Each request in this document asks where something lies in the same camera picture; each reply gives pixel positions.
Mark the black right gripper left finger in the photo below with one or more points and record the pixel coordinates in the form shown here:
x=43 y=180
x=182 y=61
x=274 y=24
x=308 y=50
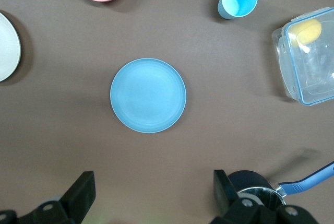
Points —
x=78 y=195

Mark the brown table cover mat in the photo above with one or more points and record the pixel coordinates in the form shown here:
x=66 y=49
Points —
x=182 y=25

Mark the blue plate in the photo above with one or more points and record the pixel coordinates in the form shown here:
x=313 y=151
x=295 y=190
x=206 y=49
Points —
x=148 y=95

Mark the yellow round food piece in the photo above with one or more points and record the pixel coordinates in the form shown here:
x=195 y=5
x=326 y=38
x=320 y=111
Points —
x=308 y=32

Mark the clear plastic lidded container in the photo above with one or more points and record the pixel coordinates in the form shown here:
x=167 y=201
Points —
x=313 y=72

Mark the beige plate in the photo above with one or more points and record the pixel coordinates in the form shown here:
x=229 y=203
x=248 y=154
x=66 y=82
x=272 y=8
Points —
x=7 y=49

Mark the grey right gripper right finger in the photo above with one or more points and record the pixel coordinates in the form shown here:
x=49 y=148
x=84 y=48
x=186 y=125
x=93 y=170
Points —
x=224 y=198

